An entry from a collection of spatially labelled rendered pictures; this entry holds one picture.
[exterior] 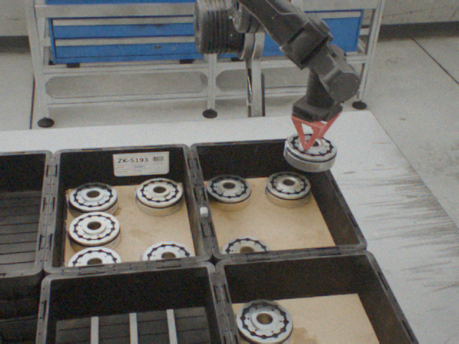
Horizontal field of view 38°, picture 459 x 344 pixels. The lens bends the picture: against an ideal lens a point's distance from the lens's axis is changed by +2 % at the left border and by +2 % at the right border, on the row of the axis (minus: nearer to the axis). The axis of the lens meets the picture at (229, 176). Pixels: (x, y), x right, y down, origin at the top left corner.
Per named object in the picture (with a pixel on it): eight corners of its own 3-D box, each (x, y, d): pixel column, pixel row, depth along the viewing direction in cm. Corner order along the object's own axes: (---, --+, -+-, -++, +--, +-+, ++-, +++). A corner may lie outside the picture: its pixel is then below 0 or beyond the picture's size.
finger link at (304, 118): (332, 145, 134) (340, 104, 129) (315, 160, 129) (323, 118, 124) (303, 132, 137) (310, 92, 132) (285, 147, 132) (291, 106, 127)
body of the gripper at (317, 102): (344, 104, 132) (351, 70, 127) (320, 125, 125) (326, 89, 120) (315, 94, 134) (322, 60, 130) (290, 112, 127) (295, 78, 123)
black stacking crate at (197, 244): (59, 193, 155) (54, 151, 148) (187, 185, 160) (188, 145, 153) (50, 321, 123) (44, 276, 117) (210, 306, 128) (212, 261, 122)
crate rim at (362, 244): (188, 151, 154) (188, 142, 153) (312, 145, 159) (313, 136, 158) (213, 269, 122) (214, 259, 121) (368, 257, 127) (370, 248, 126)
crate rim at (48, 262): (54, 158, 150) (54, 149, 148) (188, 151, 154) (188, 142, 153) (44, 284, 118) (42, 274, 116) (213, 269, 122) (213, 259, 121)
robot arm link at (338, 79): (311, 8, 119) (277, 44, 122) (332, 36, 110) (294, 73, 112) (351, 49, 125) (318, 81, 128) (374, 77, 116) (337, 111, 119)
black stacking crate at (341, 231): (188, 185, 160) (189, 145, 153) (307, 178, 165) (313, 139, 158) (212, 305, 128) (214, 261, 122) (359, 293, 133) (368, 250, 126)
